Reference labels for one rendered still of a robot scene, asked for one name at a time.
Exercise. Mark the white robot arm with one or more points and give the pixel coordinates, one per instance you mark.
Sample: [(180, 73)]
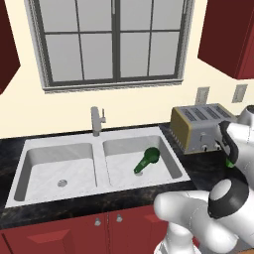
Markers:
[(195, 218)]

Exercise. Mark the green measuring cup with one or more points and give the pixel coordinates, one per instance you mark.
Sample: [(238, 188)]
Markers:
[(147, 160)]

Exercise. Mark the white double basin sink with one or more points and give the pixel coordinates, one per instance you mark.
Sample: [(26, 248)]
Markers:
[(99, 190)]

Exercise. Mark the grey metal faucet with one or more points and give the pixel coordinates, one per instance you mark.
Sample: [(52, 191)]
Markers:
[(95, 122)]

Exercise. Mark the silver and yellow toaster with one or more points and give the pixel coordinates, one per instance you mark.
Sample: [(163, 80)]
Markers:
[(198, 132)]

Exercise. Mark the grey framed window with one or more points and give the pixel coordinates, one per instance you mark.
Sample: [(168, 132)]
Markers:
[(112, 43)]

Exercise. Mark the silver cabinet knob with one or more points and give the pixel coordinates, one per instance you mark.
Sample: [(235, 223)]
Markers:
[(119, 218), (97, 222)]

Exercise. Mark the red lower cabinet door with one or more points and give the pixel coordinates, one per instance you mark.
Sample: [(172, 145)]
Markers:
[(135, 231), (53, 236)]

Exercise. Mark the dark red upper cabinet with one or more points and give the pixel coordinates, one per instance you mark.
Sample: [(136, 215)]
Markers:
[(228, 36), (6, 49)]

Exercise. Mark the grey wall outlet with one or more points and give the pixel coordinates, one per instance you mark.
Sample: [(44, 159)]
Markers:
[(239, 93), (202, 95)]

